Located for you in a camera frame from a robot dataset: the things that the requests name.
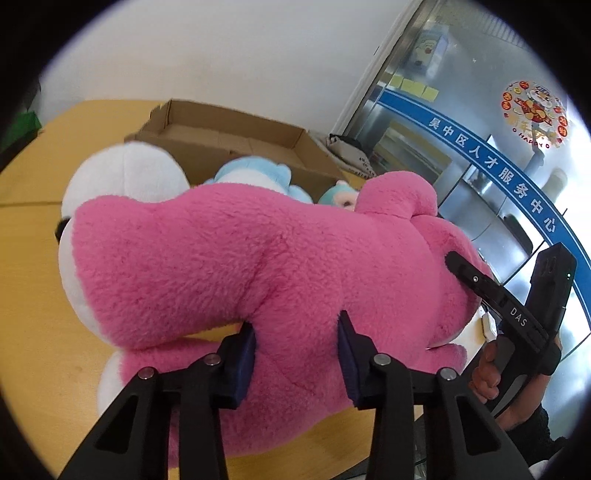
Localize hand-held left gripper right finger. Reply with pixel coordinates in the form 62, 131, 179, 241
337, 310, 534, 480

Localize person's right hand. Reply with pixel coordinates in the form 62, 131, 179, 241
471, 338, 563, 432

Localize cardboard box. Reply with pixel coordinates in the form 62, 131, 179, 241
124, 98, 347, 204

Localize small teal plush toy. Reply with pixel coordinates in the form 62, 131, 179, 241
318, 181, 362, 212

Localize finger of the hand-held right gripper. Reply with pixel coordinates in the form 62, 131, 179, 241
444, 251, 509, 308

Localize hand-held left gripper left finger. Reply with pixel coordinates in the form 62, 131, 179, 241
58, 323, 257, 480

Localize light blue plush toy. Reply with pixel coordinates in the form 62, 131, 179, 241
203, 156, 312, 204

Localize cartoon poster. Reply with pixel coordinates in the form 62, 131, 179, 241
406, 28, 451, 77

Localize person's right forearm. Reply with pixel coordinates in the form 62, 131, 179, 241
508, 405, 575, 468

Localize green box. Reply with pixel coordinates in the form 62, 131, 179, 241
13, 111, 43, 137

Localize beige canvas bag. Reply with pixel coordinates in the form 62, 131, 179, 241
327, 134, 380, 181

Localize blue window banner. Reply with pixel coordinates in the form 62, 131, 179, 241
378, 89, 591, 305

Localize round cartoon window sticker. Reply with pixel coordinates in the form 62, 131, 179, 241
501, 80, 570, 149

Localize pink plush bear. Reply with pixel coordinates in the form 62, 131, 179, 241
58, 171, 497, 472

